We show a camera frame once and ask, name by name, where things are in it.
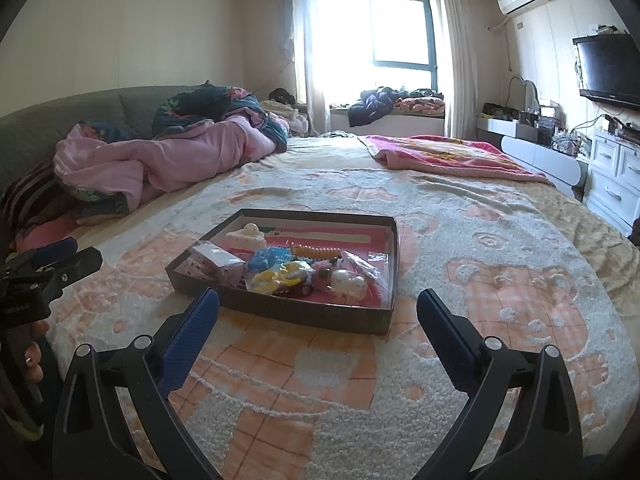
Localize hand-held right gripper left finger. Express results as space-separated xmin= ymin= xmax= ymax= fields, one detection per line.
xmin=52 ymin=287 xmax=221 ymax=480

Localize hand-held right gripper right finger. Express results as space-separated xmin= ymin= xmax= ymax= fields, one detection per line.
xmin=415 ymin=288 xmax=583 ymax=480

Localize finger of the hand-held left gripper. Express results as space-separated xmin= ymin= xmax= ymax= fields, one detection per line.
xmin=35 ymin=247 xmax=104 ymax=302
xmin=7 ymin=237 xmax=79 ymax=272

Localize clear packet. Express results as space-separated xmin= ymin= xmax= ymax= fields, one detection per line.
xmin=187 ymin=241 xmax=246 ymax=289

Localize clear plastic bag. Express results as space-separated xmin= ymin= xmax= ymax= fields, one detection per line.
xmin=340 ymin=250 xmax=397 ymax=307

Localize yellow hair accessory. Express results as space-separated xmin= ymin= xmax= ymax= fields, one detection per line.
xmin=252 ymin=262 xmax=314 ymax=294

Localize blue packet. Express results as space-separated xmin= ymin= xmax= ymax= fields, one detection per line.
xmin=247 ymin=247 xmax=291 ymax=274

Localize pearl hair clip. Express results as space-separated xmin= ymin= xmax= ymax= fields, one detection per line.
xmin=330 ymin=269 xmax=369 ymax=304

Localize white hair claw clip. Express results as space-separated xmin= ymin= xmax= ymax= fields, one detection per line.
xmin=226 ymin=223 xmax=266 ymax=251

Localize shallow grey cardboard box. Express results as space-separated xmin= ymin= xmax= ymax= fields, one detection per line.
xmin=165 ymin=208 xmax=401 ymax=337

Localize orange spiral hair tie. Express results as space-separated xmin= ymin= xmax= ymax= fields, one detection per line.
xmin=292 ymin=242 xmax=344 ymax=261

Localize person's left hand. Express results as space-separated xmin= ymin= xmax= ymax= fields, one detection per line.
xmin=23 ymin=319 xmax=51 ymax=384

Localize striped pillow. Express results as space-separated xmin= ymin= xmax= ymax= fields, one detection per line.
xmin=2 ymin=160 xmax=76 ymax=242

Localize grey padded headboard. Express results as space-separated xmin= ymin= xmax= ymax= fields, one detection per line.
xmin=0 ymin=85 xmax=201 ymax=196

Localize pink floral quilt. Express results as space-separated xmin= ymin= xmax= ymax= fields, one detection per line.
xmin=52 ymin=85 xmax=291 ymax=226

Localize pink printed blanket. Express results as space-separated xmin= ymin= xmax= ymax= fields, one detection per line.
xmin=360 ymin=135 xmax=556 ymax=188

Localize white desk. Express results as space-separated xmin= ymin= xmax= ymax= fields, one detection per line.
xmin=475 ymin=112 xmax=586 ymax=196

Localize white drawer cabinet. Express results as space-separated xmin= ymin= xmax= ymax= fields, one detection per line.
xmin=582 ymin=127 xmax=640 ymax=236

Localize floral cushion blanket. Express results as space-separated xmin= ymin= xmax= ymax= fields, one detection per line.
xmin=395 ymin=95 xmax=446 ymax=114

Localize dark jacket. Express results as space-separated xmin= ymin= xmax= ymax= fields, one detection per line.
xmin=348 ymin=86 xmax=401 ymax=129

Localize desk mirror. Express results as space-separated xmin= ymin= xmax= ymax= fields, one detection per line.
xmin=510 ymin=76 xmax=539 ymax=116

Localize black set-top box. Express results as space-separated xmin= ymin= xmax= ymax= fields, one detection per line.
xmin=607 ymin=120 xmax=640 ymax=144

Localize white curtain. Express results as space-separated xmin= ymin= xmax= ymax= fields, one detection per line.
xmin=290 ymin=0 xmax=332 ymax=137
xmin=432 ymin=0 xmax=484 ymax=139

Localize window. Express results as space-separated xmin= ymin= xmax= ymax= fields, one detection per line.
xmin=317 ymin=0 xmax=434 ymax=102

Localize black television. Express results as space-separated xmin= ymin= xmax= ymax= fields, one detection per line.
xmin=572 ymin=34 xmax=640 ymax=111

